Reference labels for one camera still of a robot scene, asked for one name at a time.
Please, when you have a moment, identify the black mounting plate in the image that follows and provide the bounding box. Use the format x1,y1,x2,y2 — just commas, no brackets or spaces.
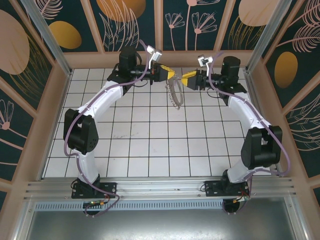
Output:
71,181,118,200
204,180,251,198

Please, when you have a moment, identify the small circuit board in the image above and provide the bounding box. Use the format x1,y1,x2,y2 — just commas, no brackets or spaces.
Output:
232,195,251,204
83,199,106,209

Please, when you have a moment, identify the grey metal sheet panel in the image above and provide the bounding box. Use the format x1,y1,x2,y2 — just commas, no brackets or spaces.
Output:
23,209,301,240

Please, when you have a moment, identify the aluminium side rail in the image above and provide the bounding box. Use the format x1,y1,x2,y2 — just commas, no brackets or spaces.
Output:
243,69,286,179
36,69,73,181

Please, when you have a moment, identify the aluminium corner post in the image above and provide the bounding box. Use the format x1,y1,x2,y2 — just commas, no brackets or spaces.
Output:
244,0,294,73
20,0,74,77

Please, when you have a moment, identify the purple cable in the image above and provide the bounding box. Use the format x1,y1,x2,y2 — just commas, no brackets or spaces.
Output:
63,39,153,218
207,51,292,216

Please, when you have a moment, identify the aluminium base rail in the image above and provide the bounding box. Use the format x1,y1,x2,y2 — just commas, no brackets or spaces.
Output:
23,176,298,202

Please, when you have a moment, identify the slotted metal cable duct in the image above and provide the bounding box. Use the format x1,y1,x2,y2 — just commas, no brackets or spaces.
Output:
33,201,288,211

